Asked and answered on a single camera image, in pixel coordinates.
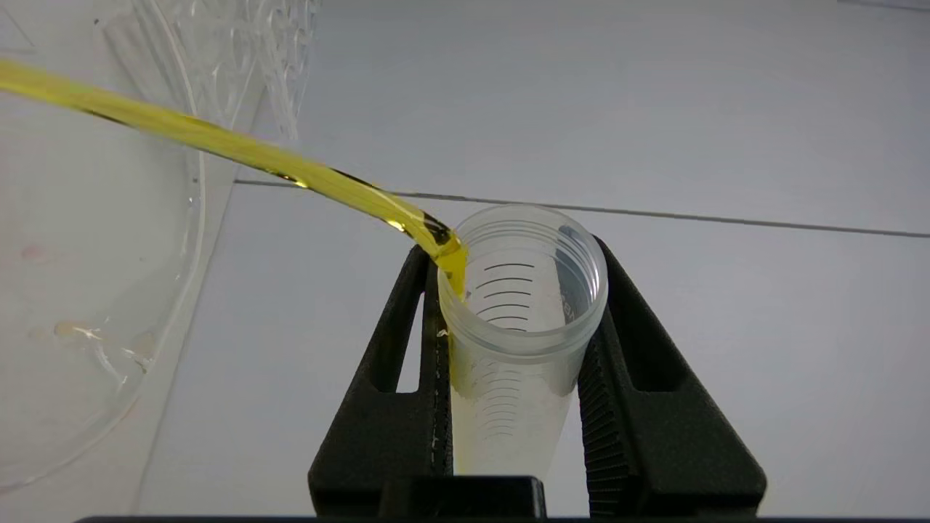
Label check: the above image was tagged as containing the clear acrylic test tube rack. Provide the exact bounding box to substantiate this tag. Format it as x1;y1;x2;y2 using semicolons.
163;0;322;146

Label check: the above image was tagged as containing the clear glass beaker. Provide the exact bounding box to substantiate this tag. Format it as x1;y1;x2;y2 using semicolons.
0;0;244;496

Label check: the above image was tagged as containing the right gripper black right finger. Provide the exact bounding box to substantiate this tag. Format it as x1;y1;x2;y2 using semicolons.
577;236;768;518

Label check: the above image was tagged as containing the test tube with yellow pigment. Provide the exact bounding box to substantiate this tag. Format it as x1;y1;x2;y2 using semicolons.
434;203;610;482

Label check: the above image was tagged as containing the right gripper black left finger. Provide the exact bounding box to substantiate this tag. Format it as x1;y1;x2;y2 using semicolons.
308;243;456;518

